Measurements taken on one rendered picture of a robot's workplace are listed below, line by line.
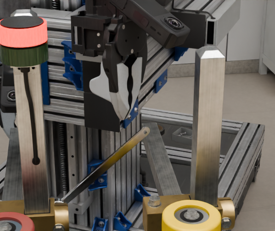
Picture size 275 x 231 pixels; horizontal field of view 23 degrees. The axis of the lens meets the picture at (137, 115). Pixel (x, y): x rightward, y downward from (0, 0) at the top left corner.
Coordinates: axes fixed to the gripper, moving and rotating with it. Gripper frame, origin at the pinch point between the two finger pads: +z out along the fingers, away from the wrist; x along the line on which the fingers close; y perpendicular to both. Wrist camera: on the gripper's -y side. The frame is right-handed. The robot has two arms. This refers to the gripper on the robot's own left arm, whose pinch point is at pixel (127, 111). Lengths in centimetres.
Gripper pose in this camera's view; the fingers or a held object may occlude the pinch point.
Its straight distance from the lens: 96.7
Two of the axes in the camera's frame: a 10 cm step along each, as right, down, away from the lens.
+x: -5.6, 2.5, -7.9
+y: -8.3, -1.6, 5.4
